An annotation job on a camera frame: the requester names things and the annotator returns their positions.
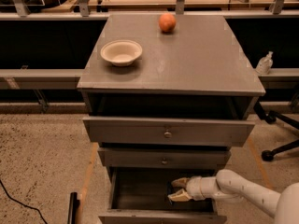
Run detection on orange fruit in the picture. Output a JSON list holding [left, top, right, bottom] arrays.
[[159, 13, 176, 33]]

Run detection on grey open bottom drawer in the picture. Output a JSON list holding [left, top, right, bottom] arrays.
[[99, 167, 227, 224]]

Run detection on clear sanitizer bottle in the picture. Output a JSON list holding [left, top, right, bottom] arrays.
[[255, 51, 273, 75]]

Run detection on dark blue rxbar wrapper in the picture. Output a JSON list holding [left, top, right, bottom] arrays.
[[167, 182, 174, 206]]

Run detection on black bar on floor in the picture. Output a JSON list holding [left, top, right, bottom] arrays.
[[67, 192, 78, 224]]

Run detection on grey metal railing frame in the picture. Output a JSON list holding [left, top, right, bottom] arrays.
[[0, 0, 299, 107]]

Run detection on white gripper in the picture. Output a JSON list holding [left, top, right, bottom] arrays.
[[168, 176, 219, 203]]

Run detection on white paper bowl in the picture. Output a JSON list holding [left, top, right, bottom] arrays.
[[100, 40, 143, 67]]

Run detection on grey top drawer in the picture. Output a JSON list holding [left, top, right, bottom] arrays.
[[83, 117, 254, 147]]

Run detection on grey middle drawer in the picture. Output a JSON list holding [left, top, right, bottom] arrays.
[[98, 147, 231, 170]]

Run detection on grey wooden drawer cabinet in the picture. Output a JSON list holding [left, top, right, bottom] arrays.
[[77, 13, 266, 224]]

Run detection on black office chair base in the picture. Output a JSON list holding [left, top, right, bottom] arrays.
[[253, 102, 299, 162]]

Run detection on black floor cable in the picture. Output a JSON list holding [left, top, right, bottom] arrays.
[[0, 178, 49, 224]]

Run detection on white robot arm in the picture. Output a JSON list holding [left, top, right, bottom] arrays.
[[168, 169, 299, 224]]

